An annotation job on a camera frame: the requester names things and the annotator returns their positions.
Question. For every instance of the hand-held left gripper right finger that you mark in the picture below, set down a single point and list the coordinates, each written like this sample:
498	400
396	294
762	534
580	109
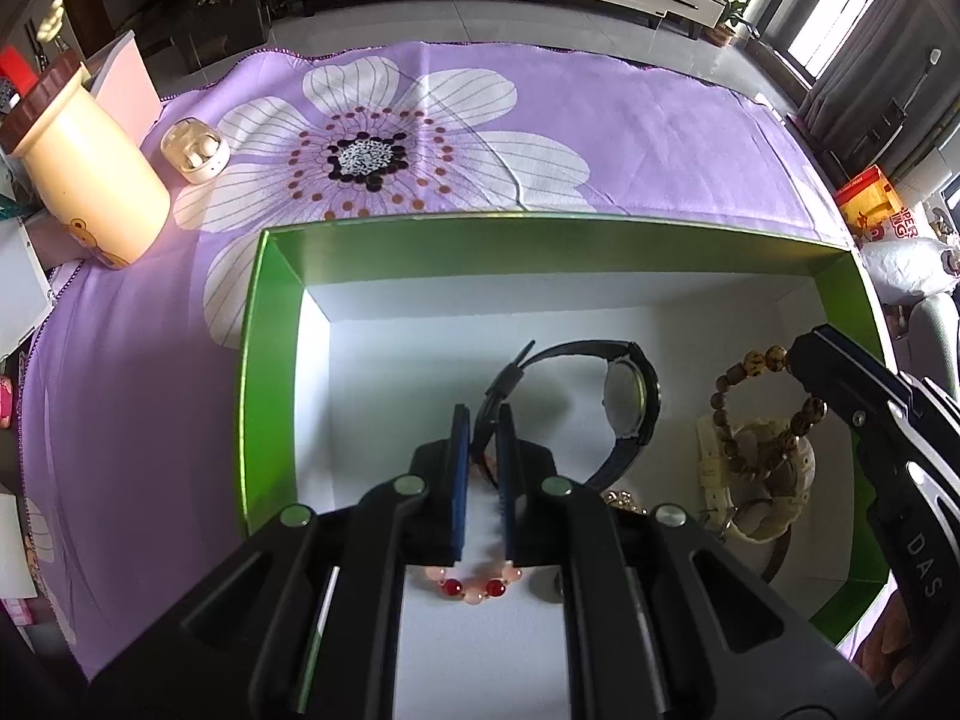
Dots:
508	480

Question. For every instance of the cream bottle with brown lid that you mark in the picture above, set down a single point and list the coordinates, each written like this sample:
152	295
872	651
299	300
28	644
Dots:
90	172

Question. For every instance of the white paper sheet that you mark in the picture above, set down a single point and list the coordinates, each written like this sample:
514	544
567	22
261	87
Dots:
124	82

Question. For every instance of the floor mop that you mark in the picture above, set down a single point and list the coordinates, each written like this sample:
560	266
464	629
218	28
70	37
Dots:
915	109

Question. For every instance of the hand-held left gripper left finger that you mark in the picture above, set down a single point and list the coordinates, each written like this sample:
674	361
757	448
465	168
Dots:
459	480

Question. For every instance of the black wrist watch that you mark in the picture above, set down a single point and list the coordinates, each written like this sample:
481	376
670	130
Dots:
626	397

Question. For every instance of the orange printed bag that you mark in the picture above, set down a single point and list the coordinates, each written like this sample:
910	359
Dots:
870	199

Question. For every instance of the red and cream toy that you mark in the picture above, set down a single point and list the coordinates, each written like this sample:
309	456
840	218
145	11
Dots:
15	67

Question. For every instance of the gold brooch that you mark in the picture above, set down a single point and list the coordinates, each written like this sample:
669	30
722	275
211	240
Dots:
621	499

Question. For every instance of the grey curtain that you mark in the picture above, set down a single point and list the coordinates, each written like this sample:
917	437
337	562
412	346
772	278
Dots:
847	30

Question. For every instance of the silver bangle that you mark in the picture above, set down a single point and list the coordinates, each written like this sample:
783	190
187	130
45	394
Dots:
776	564

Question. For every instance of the green cardboard box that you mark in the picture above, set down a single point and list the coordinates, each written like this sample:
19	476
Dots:
525	255

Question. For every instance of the small potted plant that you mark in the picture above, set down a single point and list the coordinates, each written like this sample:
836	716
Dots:
726	26

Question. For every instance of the purple floral cloth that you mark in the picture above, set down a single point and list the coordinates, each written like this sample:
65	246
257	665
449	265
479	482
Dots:
600	135

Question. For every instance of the grey chair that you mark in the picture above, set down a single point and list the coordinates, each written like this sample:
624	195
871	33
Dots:
934	337

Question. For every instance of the cream earbuds case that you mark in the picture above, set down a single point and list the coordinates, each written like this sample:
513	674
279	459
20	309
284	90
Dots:
195	150

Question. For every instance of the person's right hand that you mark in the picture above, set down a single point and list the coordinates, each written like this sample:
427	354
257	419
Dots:
892	641

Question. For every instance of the white plastic bag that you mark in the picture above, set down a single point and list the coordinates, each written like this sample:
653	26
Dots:
907	266

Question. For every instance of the cream wrist watch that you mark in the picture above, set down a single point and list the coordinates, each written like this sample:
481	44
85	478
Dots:
709	465

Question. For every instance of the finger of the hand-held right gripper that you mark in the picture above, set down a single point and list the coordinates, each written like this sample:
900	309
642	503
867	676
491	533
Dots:
825	371
862	352

